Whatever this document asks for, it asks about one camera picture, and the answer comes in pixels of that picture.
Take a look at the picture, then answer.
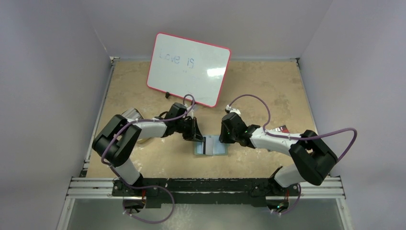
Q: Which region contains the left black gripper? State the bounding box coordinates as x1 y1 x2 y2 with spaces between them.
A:
175 117 204 142

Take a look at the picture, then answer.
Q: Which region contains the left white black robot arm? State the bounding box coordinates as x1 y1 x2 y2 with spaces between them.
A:
91 103 205 196

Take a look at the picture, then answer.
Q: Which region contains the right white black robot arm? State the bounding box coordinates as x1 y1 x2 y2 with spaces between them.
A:
219 112 338 195

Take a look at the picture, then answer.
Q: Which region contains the stack of credit cards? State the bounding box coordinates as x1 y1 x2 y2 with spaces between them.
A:
121 108 143 120

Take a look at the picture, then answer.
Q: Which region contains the colourful marker pack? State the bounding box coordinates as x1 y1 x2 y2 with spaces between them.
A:
273 125 290 133

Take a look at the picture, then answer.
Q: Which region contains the gold oval metal tray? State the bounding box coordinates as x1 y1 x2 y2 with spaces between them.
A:
127 116 150 144

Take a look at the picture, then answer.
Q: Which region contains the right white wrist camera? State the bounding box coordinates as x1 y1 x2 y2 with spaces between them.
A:
225 105 241 116

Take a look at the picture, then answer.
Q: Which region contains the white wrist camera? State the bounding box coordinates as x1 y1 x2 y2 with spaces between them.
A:
187 104 199 118
225 105 241 116

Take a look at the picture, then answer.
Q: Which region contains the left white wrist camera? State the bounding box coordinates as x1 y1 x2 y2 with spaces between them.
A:
187 104 199 118

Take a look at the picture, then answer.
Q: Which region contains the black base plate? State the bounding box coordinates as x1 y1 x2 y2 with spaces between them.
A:
112 178 299 208

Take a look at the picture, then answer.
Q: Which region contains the white board with red frame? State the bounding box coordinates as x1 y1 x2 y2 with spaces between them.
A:
147 33 231 107

